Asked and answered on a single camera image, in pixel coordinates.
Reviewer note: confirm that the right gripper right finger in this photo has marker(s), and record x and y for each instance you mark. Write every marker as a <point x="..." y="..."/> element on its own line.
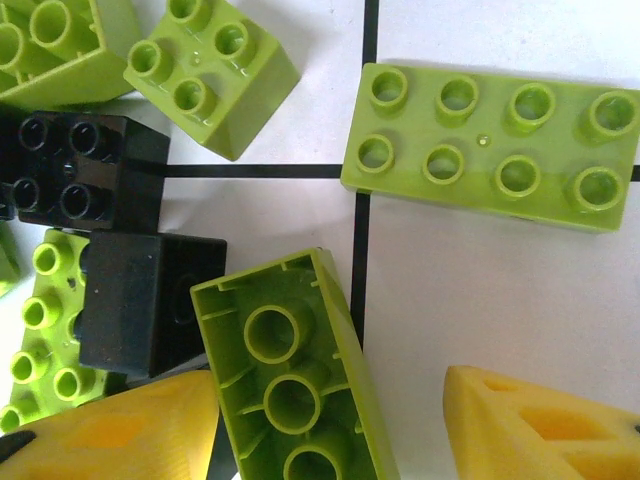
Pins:
<point x="500" y="440"/>

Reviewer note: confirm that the green two-by-two lego brick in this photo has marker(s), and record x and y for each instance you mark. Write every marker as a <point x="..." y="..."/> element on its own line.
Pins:
<point x="250" y="115"/>
<point x="6" y="265"/>

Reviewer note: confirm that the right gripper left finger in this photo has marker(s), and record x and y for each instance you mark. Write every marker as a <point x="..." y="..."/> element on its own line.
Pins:
<point x="125" y="440"/>

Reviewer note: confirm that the black lego brick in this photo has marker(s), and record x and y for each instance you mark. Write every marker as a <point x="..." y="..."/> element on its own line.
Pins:
<point x="130" y="300"/>
<point x="135" y="165"/>

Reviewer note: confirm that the green two-by-four lego brick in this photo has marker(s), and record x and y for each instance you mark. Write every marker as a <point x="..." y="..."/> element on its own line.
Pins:
<point x="47" y="347"/>
<point x="340" y="360"/>
<point x="480" y="167"/>
<point x="75" y="65"/>

